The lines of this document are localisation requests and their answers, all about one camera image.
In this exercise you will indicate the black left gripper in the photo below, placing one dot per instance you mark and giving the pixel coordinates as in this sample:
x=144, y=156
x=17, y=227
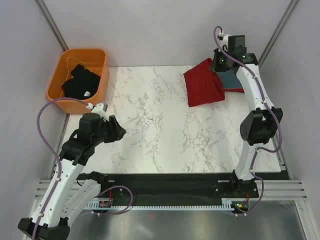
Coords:
x=116, y=131

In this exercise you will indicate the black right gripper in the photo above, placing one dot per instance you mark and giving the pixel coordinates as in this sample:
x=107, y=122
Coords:
x=216, y=67

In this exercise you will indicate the dark red t shirt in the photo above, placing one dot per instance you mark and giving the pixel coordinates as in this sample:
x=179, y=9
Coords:
x=202, y=85

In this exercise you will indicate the orange plastic laundry basket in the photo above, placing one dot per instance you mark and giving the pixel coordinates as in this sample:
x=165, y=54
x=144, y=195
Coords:
x=92, y=59

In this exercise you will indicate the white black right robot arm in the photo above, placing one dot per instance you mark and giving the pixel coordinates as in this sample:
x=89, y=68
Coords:
x=262, y=122

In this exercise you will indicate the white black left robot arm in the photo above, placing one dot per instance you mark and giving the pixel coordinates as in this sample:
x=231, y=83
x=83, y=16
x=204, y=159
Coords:
x=54, y=216

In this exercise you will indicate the folded grey blue t shirt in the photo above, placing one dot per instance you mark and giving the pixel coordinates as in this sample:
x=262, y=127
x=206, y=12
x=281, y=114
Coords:
x=229, y=80

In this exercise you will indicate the black t shirt in basket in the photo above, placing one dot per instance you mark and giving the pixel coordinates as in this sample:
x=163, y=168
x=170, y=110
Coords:
x=83, y=85

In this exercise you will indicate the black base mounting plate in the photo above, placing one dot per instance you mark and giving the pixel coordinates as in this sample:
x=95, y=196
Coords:
x=168, y=189

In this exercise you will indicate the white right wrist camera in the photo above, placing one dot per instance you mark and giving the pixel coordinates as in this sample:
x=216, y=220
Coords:
x=223, y=39

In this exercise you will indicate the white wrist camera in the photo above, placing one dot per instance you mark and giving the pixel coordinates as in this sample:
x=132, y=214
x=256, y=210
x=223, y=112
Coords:
x=223, y=39
x=100, y=109

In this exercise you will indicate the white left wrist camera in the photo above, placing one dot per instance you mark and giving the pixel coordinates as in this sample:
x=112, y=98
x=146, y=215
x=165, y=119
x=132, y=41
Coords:
x=100, y=109

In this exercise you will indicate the white slotted cable duct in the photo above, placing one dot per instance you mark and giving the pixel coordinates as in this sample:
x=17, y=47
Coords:
x=97, y=205

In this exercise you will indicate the left aluminium frame post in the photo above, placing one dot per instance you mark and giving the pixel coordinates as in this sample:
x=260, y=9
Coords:
x=52, y=24

